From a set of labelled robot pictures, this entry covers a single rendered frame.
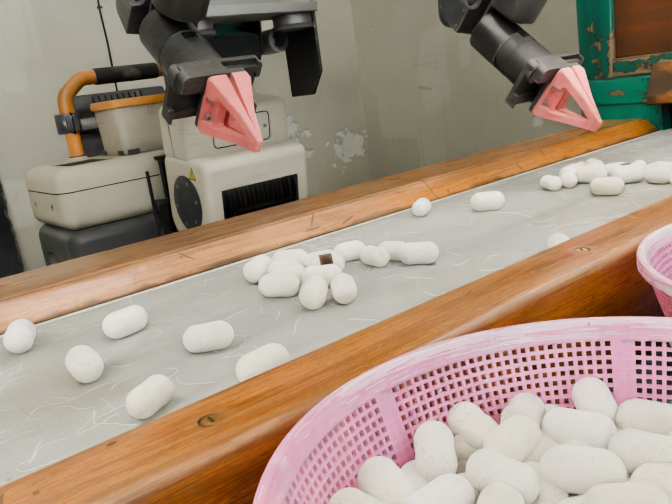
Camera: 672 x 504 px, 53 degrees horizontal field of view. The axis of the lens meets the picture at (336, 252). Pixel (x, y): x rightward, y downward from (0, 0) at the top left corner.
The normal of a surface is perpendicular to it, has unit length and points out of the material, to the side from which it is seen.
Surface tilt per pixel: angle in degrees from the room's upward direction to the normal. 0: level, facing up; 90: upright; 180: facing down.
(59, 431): 0
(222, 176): 98
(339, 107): 90
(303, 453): 75
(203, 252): 45
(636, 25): 90
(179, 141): 90
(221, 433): 0
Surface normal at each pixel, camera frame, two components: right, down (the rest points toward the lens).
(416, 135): -0.77, 0.26
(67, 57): 0.63, 0.11
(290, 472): 0.89, -0.32
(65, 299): 0.35, -0.60
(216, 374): -0.14, -0.96
